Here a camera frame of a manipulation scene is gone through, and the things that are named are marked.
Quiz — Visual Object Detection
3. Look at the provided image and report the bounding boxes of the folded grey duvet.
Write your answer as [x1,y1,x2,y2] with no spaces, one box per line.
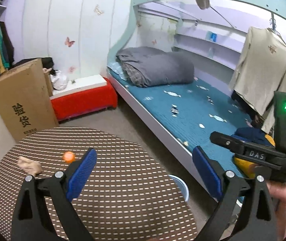
[116,46,195,88]

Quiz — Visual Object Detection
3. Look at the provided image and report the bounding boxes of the person's right hand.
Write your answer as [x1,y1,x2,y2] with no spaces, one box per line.
[266,176,286,241]

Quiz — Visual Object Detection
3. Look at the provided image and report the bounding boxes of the white plastic bag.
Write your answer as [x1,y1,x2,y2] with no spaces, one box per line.
[50,71,69,91]

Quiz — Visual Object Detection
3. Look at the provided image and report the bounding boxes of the red butterfly wall sticker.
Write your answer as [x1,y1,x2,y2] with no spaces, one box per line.
[65,37,75,47]

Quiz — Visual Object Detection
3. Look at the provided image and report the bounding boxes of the crumpled beige paper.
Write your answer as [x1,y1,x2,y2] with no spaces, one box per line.
[17,156,43,177]

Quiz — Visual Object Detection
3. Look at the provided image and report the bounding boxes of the blue patterned bed sheet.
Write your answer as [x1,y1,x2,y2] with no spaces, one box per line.
[108,70,250,180]

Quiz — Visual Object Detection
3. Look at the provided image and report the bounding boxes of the brown polka-dot tablecloth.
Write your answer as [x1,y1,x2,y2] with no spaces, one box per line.
[0,127,197,240]

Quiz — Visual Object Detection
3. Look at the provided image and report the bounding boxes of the tall brown cardboard box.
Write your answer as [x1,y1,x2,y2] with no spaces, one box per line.
[0,58,59,141]

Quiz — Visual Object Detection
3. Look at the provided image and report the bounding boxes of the hanging beige sweater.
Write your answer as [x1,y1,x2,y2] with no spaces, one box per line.
[229,27,286,133]

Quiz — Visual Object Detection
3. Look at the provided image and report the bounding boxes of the navy blue garment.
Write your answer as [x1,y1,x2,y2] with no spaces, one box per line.
[232,127,275,147]

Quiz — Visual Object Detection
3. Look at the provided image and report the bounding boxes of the yellow pillow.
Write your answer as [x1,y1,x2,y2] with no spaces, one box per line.
[233,134,276,180]

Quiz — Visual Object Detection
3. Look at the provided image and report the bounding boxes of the orange bottle cap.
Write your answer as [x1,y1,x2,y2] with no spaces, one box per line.
[63,151,76,164]

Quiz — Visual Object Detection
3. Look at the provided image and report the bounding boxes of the red covered low bench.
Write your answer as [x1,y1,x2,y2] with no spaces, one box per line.
[50,75,117,121]

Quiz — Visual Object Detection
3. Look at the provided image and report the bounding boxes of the light blue trash bin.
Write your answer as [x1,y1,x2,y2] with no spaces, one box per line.
[168,175,190,202]

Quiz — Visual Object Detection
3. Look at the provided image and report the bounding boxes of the teal bunk bed frame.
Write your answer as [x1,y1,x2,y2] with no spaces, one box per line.
[106,0,286,206]

